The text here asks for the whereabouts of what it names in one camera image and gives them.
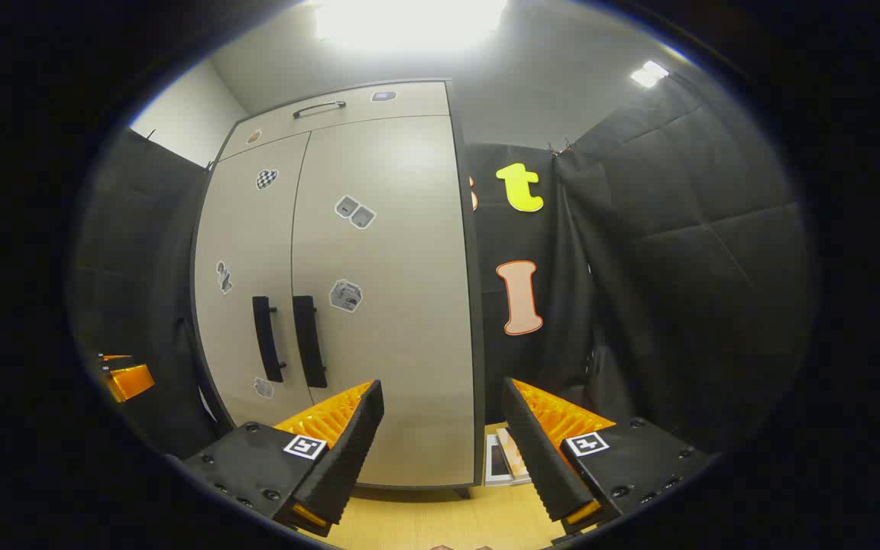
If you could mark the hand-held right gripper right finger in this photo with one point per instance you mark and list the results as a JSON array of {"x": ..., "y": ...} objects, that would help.
[{"x": 535, "y": 451}]

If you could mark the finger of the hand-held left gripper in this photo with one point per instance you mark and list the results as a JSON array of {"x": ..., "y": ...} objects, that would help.
[{"x": 131, "y": 382}]

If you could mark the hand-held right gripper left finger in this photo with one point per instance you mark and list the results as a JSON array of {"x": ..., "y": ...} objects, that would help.
[{"x": 352, "y": 451}]

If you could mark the grey double-door shoe cabinet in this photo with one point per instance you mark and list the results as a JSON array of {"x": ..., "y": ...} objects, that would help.
[{"x": 477, "y": 344}]

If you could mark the grey cabinet drawer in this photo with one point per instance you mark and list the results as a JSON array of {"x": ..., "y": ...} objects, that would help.
[{"x": 409, "y": 103}]

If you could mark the orange booklet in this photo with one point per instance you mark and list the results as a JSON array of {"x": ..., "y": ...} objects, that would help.
[{"x": 515, "y": 454}]

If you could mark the white booklet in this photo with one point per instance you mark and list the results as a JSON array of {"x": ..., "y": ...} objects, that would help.
[{"x": 495, "y": 462}]

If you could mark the black backdrop cloth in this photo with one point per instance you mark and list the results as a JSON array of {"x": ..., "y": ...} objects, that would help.
[
  {"x": 134, "y": 267},
  {"x": 677, "y": 267}
]

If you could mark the small ceiling light panel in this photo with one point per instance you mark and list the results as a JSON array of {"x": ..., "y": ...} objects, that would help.
[{"x": 650, "y": 74}]

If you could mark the large ceiling light panel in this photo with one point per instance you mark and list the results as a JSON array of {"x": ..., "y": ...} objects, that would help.
[{"x": 409, "y": 19}]

